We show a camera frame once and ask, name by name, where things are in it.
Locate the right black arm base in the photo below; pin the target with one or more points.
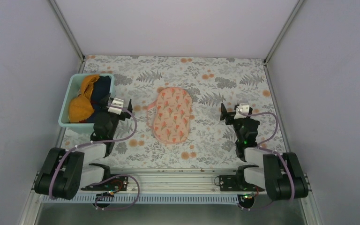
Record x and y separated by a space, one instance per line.
231 183

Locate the orange lace bra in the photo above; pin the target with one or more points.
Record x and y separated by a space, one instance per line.
80 108

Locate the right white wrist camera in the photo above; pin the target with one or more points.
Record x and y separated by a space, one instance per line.
241 110

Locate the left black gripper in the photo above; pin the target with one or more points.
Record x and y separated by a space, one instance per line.
104 104

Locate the light blue plastic bin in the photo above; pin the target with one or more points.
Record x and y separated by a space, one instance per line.
71 92

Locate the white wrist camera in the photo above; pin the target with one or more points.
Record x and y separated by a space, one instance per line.
115 105
241 110

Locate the floral patterned table mat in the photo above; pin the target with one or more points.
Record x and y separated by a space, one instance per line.
210 82

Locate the aluminium front rail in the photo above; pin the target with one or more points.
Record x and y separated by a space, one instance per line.
171 181

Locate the navy red bra upper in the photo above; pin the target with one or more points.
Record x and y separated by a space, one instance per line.
101 89

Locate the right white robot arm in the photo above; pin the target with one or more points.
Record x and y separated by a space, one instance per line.
278 174

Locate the peach floral mesh laundry bag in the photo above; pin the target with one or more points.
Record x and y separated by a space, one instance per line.
169 115

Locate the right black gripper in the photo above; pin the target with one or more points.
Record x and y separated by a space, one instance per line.
224 113

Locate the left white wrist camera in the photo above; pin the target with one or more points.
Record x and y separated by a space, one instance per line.
115 105

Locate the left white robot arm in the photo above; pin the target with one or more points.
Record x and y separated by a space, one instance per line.
64 172

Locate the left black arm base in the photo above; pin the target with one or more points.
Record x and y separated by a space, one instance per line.
107 189

